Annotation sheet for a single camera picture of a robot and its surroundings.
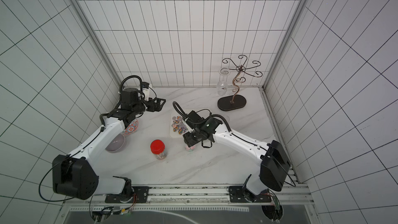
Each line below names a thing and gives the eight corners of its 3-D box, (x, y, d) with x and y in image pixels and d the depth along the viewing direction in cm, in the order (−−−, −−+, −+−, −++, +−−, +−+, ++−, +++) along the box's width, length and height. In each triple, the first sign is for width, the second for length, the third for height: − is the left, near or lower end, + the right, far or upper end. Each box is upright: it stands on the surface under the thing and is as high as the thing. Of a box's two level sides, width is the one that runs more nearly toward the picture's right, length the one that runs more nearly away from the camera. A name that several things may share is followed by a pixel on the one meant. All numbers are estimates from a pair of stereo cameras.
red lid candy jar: (154, 159, 85) (149, 151, 76) (156, 148, 89) (151, 139, 80) (166, 159, 85) (161, 151, 76) (167, 148, 89) (163, 139, 80)
